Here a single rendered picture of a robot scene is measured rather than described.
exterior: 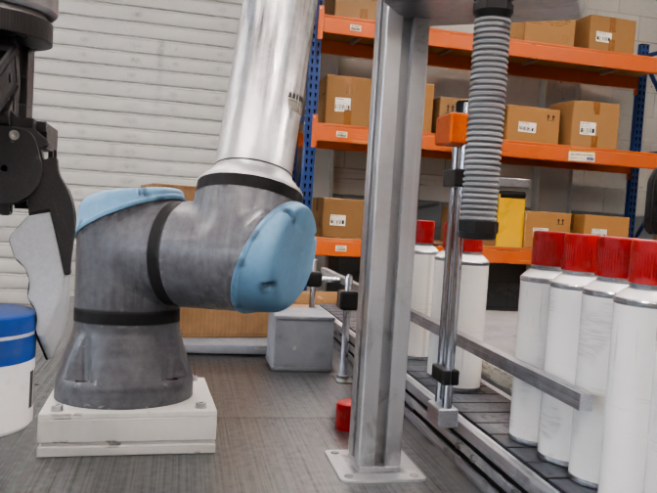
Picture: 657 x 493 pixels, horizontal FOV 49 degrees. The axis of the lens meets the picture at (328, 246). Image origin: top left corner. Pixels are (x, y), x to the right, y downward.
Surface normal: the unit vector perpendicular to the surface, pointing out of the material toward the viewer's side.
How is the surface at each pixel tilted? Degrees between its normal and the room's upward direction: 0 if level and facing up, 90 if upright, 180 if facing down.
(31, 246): 90
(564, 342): 90
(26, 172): 90
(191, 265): 98
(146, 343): 70
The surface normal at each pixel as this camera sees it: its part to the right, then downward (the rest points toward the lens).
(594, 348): -0.79, -0.02
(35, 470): 0.06, -1.00
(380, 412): 0.20, 0.07
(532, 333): -0.61, 0.00
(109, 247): -0.30, -0.04
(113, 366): 0.07, -0.29
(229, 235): -0.27, -0.33
